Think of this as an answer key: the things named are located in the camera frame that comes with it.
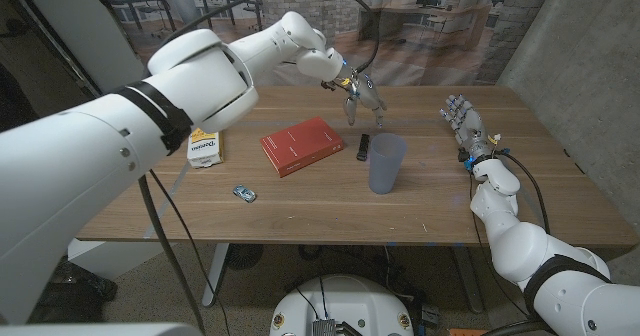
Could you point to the white and yellow carton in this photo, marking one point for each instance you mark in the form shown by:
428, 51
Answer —
206, 151

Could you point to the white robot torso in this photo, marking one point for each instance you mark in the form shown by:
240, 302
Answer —
345, 306

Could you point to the small black rectangular device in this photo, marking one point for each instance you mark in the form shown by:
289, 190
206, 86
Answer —
363, 148

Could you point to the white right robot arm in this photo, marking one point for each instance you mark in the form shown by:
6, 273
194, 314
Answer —
530, 256

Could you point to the translucent blue-grey plastic cup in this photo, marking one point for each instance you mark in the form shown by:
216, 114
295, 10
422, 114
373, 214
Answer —
386, 166

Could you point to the round black fan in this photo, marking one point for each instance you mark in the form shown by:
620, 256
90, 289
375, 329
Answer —
243, 256

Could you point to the white table leg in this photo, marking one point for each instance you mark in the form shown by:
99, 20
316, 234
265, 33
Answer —
215, 276
469, 281

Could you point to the printed office backdrop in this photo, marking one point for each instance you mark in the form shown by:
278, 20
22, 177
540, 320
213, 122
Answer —
440, 51

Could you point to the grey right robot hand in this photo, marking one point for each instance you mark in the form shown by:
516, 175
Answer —
470, 128

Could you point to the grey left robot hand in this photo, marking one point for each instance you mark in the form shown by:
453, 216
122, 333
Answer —
364, 93

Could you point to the small grey box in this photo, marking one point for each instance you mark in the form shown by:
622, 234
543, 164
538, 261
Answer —
430, 314

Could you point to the red hardcover book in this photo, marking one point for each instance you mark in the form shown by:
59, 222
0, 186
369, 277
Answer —
300, 146

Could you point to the small silver-blue toy car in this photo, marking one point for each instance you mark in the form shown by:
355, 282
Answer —
244, 193

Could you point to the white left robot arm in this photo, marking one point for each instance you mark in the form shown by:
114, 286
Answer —
125, 141

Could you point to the orange flat object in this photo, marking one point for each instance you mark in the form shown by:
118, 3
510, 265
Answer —
470, 332

